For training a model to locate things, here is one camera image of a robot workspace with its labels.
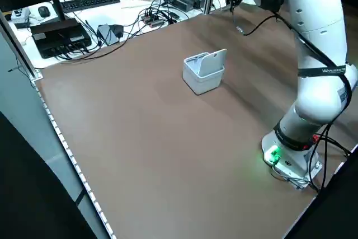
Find black base cables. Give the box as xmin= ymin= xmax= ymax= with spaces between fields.
xmin=309 ymin=131 xmax=354 ymax=194

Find black power adapter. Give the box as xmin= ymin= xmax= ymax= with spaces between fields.
xmin=96 ymin=23 xmax=124 ymax=46

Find aluminium frame post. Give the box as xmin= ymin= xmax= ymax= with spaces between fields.
xmin=0 ymin=12 xmax=43 ymax=83

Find white flip lid trash can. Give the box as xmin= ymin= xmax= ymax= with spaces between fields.
xmin=183 ymin=48 xmax=227 ymax=96

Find black keyboard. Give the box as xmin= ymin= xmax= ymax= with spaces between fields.
xmin=59 ymin=0 xmax=121 ymax=13

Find small white device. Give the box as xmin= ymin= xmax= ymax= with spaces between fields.
xmin=11 ymin=8 xmax=31 ymax=29

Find white table edge strip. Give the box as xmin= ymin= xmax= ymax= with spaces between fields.
xmin=33 ymin=79 xmax=117 ymax=239

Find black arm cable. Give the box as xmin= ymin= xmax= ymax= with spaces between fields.
xmin=230 ymin=5 xmax=354 ymax=111

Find black box computer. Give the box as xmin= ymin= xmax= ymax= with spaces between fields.
xmin=30 ymin=17 xmax=92 ymax=59

